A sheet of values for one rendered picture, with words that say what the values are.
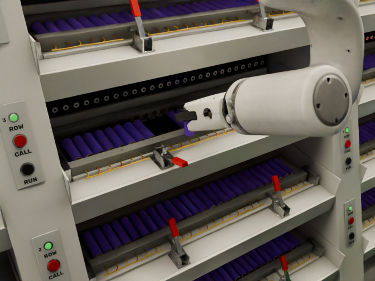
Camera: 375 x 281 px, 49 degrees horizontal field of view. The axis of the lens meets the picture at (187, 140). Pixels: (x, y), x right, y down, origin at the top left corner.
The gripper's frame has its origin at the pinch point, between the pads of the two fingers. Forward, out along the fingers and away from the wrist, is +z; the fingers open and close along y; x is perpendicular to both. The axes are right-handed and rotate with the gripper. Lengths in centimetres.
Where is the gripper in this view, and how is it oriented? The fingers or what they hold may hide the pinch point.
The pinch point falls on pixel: (191, 110)
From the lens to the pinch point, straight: 74.4
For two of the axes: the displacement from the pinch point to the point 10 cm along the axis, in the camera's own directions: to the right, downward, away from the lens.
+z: -5.0, -0.3, 8.6
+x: -2.1, -9.7, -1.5
